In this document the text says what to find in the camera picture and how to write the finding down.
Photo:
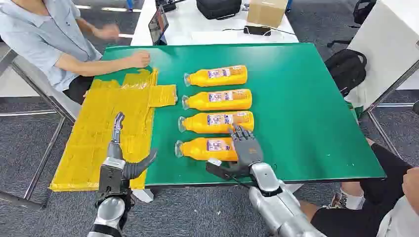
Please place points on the person's right hand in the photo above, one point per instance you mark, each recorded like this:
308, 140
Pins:
140, 59

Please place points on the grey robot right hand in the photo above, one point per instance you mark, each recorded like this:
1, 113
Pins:
248, 150

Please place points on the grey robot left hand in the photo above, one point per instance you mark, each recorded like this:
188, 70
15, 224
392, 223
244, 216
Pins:
115, 152

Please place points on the person's left hand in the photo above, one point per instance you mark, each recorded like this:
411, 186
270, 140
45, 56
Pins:
108, 32

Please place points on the orange drink bottle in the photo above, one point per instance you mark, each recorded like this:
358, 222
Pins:
203, 125
196, 150
222, 102
222, 78

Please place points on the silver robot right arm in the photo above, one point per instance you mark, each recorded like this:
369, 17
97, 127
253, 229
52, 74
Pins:
278, 206

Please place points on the yellow sheet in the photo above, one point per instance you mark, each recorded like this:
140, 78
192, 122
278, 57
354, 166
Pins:
98, 130

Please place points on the black tablet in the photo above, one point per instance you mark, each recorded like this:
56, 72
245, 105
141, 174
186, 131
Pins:
158, 24

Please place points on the white table leg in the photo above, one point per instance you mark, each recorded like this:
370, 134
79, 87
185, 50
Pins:
144, 195

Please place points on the green table mat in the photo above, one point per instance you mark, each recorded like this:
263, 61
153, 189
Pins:
294, 114

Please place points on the black device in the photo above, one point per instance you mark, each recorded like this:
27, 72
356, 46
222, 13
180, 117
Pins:
165, 5

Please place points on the person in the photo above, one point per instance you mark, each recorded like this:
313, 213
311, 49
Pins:
42, 36
386, 189

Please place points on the black carry bag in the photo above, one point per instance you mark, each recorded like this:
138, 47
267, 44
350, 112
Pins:
218, 8

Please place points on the pale sneaker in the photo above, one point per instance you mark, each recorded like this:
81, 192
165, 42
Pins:
337, 202

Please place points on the black phone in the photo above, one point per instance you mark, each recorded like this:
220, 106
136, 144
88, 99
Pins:
257, 30

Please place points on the black backpack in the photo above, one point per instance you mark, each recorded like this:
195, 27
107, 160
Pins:
347, 70

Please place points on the brown cardboard box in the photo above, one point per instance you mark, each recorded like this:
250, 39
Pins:
266, 13

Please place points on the white table with metal legs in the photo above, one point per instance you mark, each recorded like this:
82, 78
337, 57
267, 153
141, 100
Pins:
383, 49

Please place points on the black office chair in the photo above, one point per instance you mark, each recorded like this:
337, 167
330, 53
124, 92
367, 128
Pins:
361, 13

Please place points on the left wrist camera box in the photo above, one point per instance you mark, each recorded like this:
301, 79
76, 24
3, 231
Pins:
109, 180

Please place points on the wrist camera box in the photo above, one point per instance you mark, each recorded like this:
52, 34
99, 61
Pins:
217, 170
109, 180

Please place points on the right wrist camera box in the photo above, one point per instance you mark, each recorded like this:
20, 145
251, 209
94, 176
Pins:
217, 170

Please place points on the grey metal-frame table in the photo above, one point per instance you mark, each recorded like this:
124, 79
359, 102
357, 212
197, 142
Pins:
42, 88

